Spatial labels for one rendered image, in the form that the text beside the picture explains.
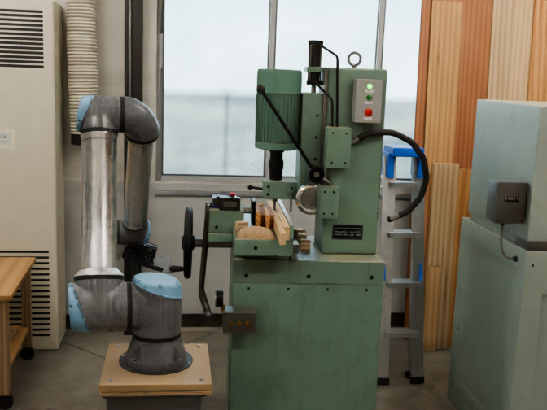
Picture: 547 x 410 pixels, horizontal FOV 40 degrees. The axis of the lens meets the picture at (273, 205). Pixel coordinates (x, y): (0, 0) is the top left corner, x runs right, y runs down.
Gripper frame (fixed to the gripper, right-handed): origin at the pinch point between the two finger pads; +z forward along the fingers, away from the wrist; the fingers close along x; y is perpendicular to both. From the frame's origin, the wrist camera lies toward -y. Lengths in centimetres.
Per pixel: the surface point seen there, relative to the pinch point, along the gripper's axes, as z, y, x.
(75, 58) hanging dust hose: -81, 57, 108
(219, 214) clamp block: 8.8, 29.0, -3.6
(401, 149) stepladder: 83, 78, 63
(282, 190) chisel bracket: 29, 46, 2
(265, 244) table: 26.5, 29.0, -26.6
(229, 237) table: 15.8, 22.3, -5.7
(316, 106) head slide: 28, 81, -2
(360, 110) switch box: 42, 86, -12
